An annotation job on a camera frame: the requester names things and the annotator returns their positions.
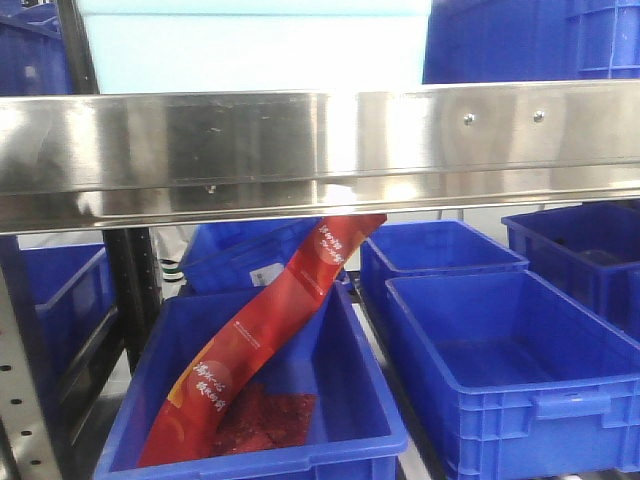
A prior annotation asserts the front left blue bin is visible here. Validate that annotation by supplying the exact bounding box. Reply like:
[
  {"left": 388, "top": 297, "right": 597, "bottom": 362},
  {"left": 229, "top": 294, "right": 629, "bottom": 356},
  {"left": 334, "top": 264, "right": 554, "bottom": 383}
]
[{"left": 20, "top": 243, "right": 115, "bottom": 400}]

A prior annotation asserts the rear right blue bin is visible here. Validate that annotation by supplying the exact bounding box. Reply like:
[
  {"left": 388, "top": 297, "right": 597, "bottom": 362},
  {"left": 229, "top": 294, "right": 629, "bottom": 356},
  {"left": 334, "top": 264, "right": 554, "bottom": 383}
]
[{"left": 360, "top": 220, "right": 529, "bottom": 314}]

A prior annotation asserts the light teal foam block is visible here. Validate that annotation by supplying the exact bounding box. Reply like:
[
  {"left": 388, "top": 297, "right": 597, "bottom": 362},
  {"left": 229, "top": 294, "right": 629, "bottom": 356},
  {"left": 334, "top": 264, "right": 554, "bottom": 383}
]
[{"left": 78, "top": 1, "right": 431, "bottom": 94}]

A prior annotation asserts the upper left blue bin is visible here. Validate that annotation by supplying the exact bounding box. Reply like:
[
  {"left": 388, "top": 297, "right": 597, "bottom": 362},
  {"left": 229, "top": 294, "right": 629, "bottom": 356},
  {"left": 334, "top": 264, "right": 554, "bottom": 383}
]
[{"left": 1, "top": 1, "right": 72, "bottom": 96}]

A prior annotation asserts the black shelf upright post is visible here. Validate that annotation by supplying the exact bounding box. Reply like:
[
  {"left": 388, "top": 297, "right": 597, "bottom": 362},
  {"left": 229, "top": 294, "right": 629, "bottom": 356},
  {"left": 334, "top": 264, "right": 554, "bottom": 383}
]
[{"left": 102, "top": 228, "right": 162, "bottom": 372}]

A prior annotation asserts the perforated steel upright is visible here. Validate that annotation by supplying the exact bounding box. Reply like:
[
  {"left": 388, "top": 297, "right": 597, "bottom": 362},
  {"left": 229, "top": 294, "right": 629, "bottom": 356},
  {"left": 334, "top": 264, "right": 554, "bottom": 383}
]
[{"left": 1, "top": 276, "right": 63, "bottom": 479}]

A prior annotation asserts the red dried meat sheet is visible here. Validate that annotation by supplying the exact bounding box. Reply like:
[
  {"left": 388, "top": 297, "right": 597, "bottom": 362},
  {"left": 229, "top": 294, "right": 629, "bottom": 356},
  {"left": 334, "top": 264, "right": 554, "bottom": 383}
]
[{"left": 211, "top": 383, "right": 317, "bottom": 457}]

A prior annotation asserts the red snack package strip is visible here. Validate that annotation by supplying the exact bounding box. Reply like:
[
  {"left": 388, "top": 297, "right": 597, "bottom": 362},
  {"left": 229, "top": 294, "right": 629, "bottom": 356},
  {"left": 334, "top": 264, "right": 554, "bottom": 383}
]
[{"left": 138, "top": 214, "right": 387, "bottom": 467}]

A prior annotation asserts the upper right blue bin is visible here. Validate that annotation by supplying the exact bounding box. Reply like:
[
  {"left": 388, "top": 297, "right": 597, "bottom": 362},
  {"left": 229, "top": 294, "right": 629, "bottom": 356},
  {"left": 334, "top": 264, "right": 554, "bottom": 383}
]
[{"left": 423, "top": 1, "right": 639, "bottom": 84}]

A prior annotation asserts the front centre blue bin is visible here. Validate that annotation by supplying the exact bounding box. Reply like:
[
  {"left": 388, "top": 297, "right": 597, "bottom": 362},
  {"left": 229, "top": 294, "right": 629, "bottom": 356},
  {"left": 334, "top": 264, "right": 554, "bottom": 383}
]
[{"left": 93, "top": 284, "right": 408, "bottom": 479}]

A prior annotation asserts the front right blue bin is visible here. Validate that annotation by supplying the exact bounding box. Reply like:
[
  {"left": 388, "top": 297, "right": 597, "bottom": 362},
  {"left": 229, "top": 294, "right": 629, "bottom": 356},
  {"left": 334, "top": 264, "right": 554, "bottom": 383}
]
[{"left": 384, "top": 271, "right": 639, "bottom": 479}]

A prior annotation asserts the left rail screw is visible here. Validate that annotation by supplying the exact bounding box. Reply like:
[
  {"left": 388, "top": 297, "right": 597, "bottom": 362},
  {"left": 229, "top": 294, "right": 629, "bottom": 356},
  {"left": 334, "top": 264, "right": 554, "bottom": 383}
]
[{"left": 463, "top": 113, "right": 475, "bottom": 126}]

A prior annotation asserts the right rail screw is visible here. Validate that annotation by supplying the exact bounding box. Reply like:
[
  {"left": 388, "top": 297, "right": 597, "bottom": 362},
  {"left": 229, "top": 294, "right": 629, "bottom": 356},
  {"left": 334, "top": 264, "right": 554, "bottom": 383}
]
[{"left": 533, "top": 110, "right": 545, "bottom": 123}]

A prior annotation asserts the stainless steel shelf rail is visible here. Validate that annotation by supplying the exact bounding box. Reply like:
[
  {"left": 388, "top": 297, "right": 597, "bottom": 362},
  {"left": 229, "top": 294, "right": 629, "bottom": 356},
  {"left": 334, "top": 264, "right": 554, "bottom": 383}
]
[{"left": 1, "top": 80, "right": 639, "bottom": 234}]

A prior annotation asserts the rail screw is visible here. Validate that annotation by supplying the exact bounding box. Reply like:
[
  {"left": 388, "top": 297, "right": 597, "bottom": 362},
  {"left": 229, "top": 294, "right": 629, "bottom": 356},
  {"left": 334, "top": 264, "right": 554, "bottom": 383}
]
[
  {"left": 533, "top": 110, "right": 545, "bottom": 123},
  {"left": 463, "top": 113, "right": 475, "bottom": 126}
]

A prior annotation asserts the tilted rear blue bin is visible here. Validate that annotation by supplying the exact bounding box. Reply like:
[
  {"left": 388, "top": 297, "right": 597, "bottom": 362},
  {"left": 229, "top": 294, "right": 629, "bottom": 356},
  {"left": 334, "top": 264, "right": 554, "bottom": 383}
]
[{"left": 181, "top": 217, "right": 353, "bottom": 299}]

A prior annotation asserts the far right blue bin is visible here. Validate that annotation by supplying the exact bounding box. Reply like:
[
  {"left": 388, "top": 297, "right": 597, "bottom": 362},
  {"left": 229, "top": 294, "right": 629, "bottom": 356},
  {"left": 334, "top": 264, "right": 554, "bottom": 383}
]
[{"left": 502, "top": 202, "right": 639, "bottom": 338}]

